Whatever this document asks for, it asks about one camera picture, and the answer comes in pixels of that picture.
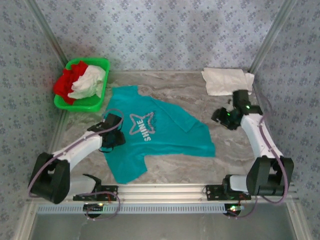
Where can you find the teal printed t-shirt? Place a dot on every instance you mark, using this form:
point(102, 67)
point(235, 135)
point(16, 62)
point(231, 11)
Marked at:
point(170, 140)

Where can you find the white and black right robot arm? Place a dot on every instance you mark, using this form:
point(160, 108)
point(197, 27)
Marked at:
point(257, 140)

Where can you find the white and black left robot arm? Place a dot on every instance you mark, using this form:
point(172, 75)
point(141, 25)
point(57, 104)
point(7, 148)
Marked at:
point(75, 150)

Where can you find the folded white t-shirt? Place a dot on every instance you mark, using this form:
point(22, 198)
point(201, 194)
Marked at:
point(220, 80)

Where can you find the green plastic basket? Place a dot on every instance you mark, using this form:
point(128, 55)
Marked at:
point(82, 107)

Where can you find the crumpled white t-shirt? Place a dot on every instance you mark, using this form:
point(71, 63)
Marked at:
point(87, 82)

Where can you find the small black controller board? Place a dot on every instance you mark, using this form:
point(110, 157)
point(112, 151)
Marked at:
point(93, 207)
point(233, 209)

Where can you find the red t-shirt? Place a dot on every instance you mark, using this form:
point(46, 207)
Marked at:
point(62, 86)

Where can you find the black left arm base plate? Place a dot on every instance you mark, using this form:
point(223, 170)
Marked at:
point(110, 193)

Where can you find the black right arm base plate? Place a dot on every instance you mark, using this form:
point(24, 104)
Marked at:
point(215, 193)

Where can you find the aluminium mounting rail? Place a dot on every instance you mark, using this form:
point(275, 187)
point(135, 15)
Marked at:
point(162, 192)

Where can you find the aluminium frame post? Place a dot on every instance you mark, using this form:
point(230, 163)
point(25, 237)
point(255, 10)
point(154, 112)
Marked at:
point(272, 32)
point(46, 32)

